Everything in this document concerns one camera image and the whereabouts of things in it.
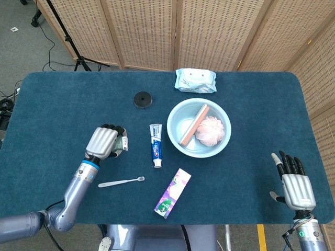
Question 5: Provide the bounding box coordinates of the white toothbrush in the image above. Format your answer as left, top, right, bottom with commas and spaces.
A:
98, 176, 146, 188

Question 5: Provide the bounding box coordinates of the green tissue pack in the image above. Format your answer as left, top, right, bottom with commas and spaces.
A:
115, 135, 129, 152

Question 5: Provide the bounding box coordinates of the pink bath loofah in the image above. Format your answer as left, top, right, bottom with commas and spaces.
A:
195, 116, 225, 147

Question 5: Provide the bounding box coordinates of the black round disc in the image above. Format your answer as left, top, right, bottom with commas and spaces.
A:
133, 90, 154, 109

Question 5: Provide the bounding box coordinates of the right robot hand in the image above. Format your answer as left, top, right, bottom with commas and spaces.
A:
269, 150, 317, 211

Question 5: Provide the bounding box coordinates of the light blue plastic basin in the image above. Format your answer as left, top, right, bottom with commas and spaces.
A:
166, 98, 232, 158

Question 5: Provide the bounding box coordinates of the blue white toothpaste tube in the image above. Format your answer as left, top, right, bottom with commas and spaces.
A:
149, 123, 163, 169

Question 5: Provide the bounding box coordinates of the black tripod stand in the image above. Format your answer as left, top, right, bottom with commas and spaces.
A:
46, 0, 110, 72

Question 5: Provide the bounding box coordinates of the pale blue wet wipes pack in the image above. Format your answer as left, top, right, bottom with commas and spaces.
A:
174, 68, 217, 94

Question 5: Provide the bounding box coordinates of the black floor cable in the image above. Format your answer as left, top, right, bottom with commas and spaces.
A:
36, 10, 103, 72

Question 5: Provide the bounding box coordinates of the yellow floor tape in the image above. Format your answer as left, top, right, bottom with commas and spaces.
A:
257, 224, 267, 251

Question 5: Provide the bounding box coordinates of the grey robot torso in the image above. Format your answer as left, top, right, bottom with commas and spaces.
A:
98, 224, 219, 251

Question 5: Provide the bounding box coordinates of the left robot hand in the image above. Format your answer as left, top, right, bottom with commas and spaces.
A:
85, 123, 129, 160

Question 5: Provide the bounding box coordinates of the beige plastic case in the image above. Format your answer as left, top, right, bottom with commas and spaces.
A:
180, 104, 210, 146

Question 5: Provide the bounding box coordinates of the purple toothpaste carton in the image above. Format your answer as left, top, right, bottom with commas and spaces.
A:
153, 168, 192, 220

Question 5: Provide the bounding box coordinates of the woven folding screen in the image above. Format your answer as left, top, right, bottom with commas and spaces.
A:
36, 0, 335, 251

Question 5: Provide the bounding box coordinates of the blue table cloth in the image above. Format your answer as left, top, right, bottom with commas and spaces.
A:
0, 72, 332, 225

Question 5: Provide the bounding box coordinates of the black cable bundle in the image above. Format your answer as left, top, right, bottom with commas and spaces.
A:
0, 88, 20, 131

